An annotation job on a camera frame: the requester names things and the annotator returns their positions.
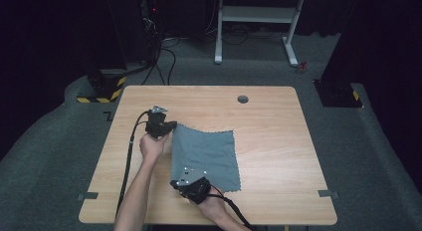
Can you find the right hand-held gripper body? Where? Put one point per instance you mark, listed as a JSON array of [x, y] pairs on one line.
[[194, 184]]

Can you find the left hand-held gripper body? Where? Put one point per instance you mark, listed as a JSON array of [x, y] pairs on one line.
[[156, 123]]

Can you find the grey cloth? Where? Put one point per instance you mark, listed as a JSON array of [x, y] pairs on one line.
[[205, 154]]

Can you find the person's left hand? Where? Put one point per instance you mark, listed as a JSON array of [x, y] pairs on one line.
[[153, 148]]

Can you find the person's right hand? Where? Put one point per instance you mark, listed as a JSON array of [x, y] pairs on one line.
[[212, 207]]

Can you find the black yellow striped stand base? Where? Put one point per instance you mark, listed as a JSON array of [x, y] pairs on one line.
[[106, 86]]

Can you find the grey round table grommet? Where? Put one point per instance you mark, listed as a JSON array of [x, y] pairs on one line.
[[243, 99]]

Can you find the grey tape strip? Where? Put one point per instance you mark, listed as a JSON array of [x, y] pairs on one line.
[[87, 196], [328, 193]]

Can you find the dark equipment rack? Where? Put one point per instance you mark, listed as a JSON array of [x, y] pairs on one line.
[[151, 25]]

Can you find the white metal stand frame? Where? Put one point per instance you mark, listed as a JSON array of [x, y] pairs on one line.
[[255, 14]]

